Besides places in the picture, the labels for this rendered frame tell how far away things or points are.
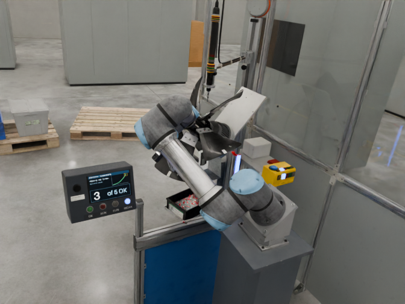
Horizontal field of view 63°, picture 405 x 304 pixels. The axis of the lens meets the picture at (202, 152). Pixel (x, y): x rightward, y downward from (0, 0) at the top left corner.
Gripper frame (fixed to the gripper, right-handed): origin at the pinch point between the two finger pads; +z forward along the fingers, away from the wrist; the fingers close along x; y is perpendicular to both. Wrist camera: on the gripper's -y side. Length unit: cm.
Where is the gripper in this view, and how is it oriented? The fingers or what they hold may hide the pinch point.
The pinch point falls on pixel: (172, 169)
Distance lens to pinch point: 194.3
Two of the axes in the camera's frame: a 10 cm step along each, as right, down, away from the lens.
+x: -4.9, -4.2, 7.6
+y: 8.5, -4.0, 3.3
